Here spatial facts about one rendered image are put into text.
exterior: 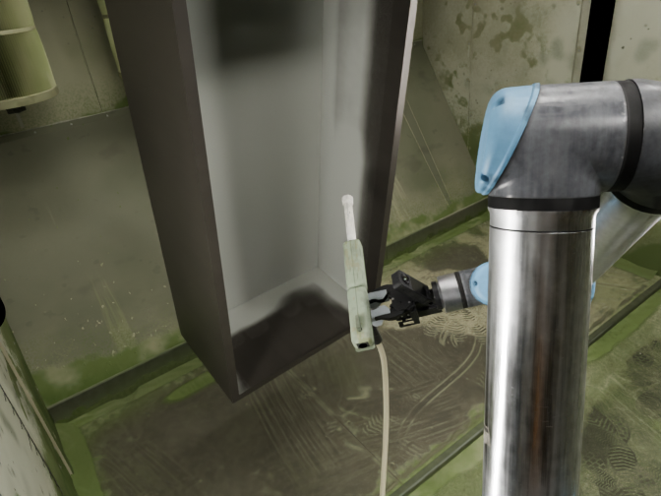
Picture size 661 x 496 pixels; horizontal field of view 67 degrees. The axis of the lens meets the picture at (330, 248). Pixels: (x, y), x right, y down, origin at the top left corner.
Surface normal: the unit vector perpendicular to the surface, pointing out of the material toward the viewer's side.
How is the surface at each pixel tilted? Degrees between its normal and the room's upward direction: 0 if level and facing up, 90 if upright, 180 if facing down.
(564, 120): 55
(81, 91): 90
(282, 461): 0
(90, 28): 90
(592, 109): 45
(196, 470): 0
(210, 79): 102
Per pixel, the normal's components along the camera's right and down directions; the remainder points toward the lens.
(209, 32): 0.63, 0.50
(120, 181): 0.44, -0.18
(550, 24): -0.80, 0.36
